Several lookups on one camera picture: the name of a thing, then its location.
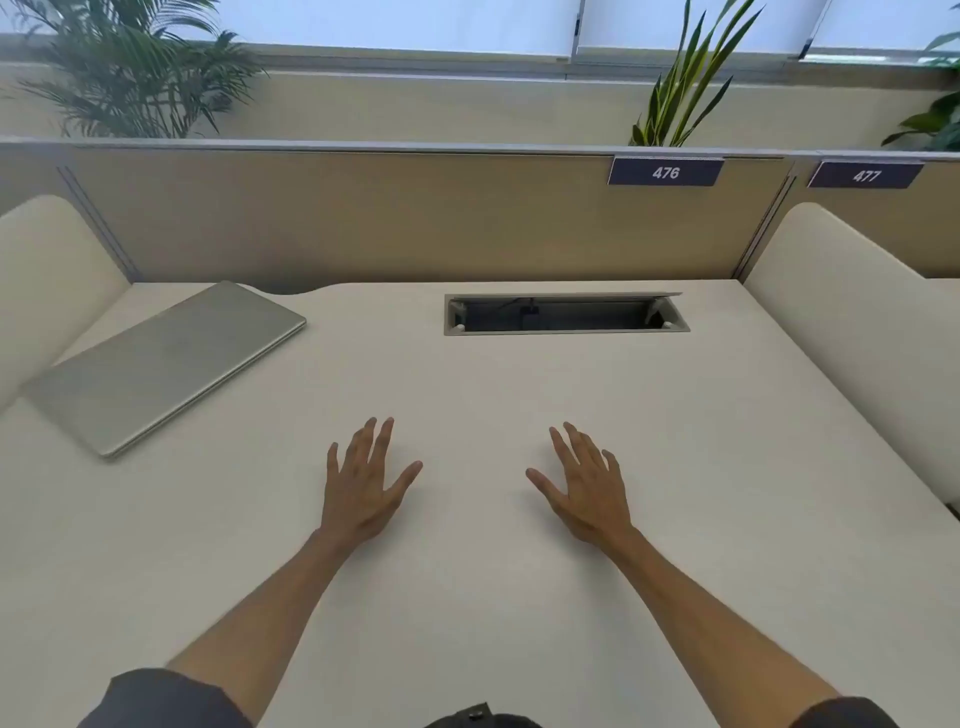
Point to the broad-leaved dark green plant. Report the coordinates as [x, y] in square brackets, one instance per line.
[934, 120]

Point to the person's left little finger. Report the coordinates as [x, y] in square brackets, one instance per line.
[333, 465]

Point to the person's right forearm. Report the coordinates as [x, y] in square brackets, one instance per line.
[712, 622]

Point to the person's right middle finger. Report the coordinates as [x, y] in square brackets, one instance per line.
[580, 450]

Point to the white window roller blind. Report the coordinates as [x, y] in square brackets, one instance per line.
[375, 26]
[892, 26]
[675, 22]

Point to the cream rounded side divider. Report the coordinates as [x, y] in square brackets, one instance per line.
[45, 285]
[855, 337]

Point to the person's left forearm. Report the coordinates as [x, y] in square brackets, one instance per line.
[262, 607]

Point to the black chest-mounted device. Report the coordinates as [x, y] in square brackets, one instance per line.
[480, 716]

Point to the person's left middle finger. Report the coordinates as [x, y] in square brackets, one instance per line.
[364, 448]

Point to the dark grey shirt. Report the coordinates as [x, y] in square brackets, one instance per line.
[165, 701]

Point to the beige desk partition panel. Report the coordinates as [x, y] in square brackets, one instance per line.
[375, 217]
[892, 217]

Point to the long-leaved yellow-green plant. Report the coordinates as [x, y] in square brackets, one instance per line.
[686, 90]

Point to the person's left hand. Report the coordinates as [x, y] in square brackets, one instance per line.
[360, 502]

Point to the feathery green palm plant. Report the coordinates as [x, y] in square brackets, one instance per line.
[127, 75]

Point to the person's right thumb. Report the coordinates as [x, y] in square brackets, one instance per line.
[544, 486]

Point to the person's right little finger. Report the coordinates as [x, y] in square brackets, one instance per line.
[613, 471]

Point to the navy desk number label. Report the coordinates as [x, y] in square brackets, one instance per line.
[866, 176]
[666, 172]

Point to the silver closed laptop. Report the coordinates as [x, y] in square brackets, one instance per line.
[165, 367]

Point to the person's right hand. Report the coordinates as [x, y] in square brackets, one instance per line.
[592, 502]

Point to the person's left thumb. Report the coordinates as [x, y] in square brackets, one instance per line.
[405, 482]

